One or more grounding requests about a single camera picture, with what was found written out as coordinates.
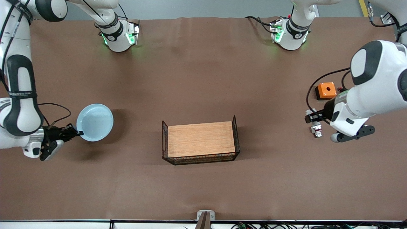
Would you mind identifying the aluminium frame strut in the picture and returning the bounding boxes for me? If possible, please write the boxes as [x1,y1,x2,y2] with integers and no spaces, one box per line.
[380,11,396,25]

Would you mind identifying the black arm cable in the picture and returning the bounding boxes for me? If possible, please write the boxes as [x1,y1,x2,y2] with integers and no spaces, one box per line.
[38,102,72,127]
[306,67,352,125]

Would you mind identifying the tangled cable bundle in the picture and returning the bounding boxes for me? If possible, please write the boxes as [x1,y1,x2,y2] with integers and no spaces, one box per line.
[231,222,407,229]

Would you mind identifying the grey metal bracket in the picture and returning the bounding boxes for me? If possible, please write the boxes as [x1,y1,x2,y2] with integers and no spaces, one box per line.
[195,210,216,229]

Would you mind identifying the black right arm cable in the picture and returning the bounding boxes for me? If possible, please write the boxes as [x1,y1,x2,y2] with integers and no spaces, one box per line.
[38,102,72,127]

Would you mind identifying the white table edge rail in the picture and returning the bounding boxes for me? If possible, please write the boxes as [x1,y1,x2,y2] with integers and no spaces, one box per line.
[0,219,407,229]

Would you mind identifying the brown table mat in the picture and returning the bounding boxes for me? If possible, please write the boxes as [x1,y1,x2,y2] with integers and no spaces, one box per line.
[0,16,407,221]

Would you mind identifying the wooden tray with wire frame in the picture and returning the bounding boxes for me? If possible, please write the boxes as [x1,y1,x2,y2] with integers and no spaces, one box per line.
[162,115,240,165]

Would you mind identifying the black base cable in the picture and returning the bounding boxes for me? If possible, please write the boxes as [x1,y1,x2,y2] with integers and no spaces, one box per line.
[245,15,274,34]

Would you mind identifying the black cable with grey connector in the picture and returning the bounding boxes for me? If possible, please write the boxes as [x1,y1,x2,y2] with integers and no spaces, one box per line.
[367,1,399,42]

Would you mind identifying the light blue round plate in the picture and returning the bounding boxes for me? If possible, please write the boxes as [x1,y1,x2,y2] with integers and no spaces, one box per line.
[76,104,114,142]

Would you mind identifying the orange button box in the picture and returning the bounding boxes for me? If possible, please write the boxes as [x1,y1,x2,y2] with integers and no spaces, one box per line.
[315,82,337,101]

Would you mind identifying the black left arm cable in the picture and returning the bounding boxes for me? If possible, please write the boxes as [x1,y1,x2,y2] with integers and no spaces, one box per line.
[306,67,352,125]

